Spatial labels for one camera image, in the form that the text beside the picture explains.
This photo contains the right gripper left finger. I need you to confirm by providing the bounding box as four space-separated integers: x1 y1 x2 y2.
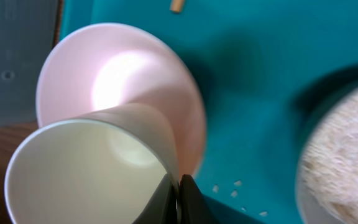
133 174 178 224

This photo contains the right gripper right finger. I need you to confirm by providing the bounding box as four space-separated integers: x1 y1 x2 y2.
180 174 219 224

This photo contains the pink shallow bowl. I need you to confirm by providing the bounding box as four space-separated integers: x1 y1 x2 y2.
35 23 206 175

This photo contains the grey bowl with rice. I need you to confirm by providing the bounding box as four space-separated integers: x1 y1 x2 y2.
295 84 358 224

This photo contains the right wooden chopstick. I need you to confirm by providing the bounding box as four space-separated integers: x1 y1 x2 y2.
170 0 185 13

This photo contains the grey dishwasher rack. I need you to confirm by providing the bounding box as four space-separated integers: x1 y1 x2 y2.
0 0 59 126

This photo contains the white paper cup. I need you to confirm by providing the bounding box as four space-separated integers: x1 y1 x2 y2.
4 103 178 223

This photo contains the teal serving tray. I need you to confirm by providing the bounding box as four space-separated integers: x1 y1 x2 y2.
60 0 358 223

